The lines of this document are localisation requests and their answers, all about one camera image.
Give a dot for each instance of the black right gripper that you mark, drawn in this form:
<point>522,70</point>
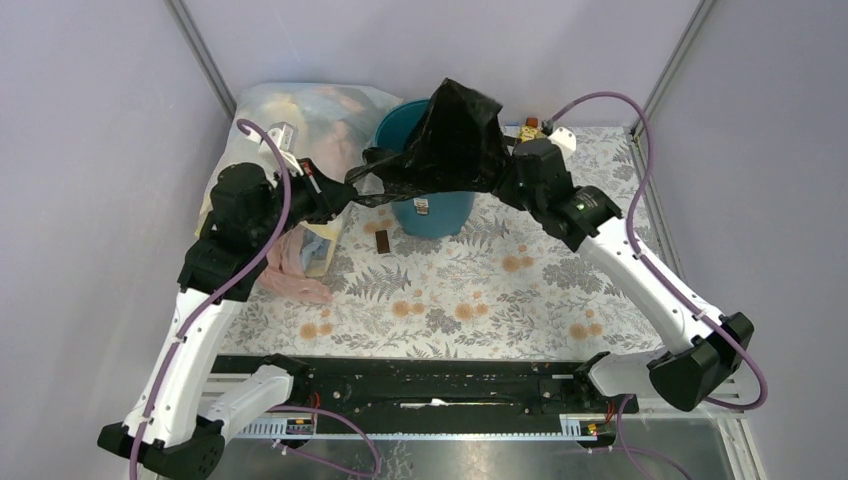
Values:
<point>503,187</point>

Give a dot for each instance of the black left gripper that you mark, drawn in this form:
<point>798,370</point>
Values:
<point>327,194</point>

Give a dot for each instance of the black trash bag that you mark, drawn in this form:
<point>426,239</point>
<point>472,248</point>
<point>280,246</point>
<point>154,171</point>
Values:
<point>456,146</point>

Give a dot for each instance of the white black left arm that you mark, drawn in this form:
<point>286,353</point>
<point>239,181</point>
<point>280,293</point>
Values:
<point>169,431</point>

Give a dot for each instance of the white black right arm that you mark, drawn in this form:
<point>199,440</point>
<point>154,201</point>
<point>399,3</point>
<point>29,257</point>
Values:
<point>701,346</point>

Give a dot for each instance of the teal plastic trash bin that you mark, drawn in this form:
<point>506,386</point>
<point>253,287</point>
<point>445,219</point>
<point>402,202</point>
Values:
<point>431,216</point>

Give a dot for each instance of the yellow toy figure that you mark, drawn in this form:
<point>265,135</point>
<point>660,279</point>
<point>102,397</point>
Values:
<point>527,133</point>

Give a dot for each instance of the large translucent yellow-trim bag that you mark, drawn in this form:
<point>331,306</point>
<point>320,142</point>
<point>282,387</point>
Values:
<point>335,124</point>

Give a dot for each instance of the small brown rectangular piece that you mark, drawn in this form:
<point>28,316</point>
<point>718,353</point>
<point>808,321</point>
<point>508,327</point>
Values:
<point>382,242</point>

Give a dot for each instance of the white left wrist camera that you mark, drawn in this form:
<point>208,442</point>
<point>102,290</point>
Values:
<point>283,136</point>

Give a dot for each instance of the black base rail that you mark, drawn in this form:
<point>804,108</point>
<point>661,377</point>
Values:
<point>364,387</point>

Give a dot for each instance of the metal cable duct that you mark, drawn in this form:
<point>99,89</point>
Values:
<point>487,426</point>

